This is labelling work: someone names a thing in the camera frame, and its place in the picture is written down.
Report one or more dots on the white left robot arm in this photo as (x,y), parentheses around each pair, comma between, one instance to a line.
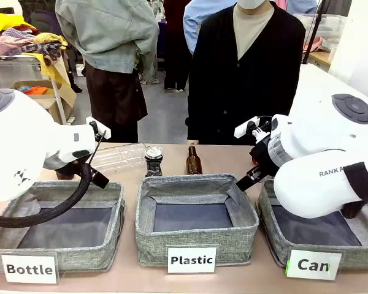
(24,144)

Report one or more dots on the person in dark clothes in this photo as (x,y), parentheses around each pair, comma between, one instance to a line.
(174,46)

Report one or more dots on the white Bottle label card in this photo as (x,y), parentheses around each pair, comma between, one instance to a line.
(29,269)

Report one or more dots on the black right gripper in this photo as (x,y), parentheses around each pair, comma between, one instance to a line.
(263,156)

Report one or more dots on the black slanted pole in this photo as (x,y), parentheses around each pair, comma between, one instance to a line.
(314,33)

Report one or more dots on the white Can label card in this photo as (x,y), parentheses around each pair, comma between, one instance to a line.
(312,265)

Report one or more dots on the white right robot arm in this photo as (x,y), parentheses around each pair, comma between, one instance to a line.
(319,137)

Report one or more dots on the person in black cardigan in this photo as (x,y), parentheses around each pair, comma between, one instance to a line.
(248,92)

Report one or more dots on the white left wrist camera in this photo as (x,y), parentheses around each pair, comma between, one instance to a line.
(103,130)

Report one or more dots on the person in green jacket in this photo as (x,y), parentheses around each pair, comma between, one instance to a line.
(110,36)

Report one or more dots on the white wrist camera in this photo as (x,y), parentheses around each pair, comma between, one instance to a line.
(242,130)
(103,130)

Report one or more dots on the grey basket labelled Bottle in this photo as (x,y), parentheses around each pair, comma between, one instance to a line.
(79,254)

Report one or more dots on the clear capless plastic bottle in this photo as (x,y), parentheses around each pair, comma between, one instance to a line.
(122,157)

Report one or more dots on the brown glass bottle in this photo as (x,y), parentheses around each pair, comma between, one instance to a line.
(66,175)
(193,163)

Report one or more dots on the orange cloth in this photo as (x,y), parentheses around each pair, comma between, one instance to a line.
(35,90)

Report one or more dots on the grey basket labelled Plastic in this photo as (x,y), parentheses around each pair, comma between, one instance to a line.
(150,242)

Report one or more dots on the dark patterned cloth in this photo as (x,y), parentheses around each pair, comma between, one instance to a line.
(46,52)

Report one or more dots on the brown cardboard box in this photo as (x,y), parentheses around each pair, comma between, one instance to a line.
(49,104)

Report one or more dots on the pink checkered cloth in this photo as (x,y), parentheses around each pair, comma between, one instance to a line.
(9,41)

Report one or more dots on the white clothes table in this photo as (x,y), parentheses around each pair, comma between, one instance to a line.
(6,58)

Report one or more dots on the clear plastic storage bin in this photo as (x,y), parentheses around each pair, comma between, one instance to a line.
(322,27)

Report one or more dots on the white Plastic label card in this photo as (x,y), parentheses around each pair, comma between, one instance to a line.
(191,260)

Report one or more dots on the person in blue shirt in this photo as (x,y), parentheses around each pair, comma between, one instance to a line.
(196,24)

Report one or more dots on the crushed dark drink can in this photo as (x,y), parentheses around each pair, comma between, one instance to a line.
(154,163)

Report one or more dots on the mustard yellow hanging cloth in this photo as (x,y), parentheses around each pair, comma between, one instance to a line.
(61,82)

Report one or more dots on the person's right hand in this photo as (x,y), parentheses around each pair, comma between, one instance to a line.
(193,142)

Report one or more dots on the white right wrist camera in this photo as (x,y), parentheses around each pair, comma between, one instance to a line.
(242,130)

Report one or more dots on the bright yellow cloth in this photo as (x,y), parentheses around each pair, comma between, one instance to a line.
(6,23)

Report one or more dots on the grey basket labelled Can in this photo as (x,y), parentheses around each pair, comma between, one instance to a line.
(279,242)

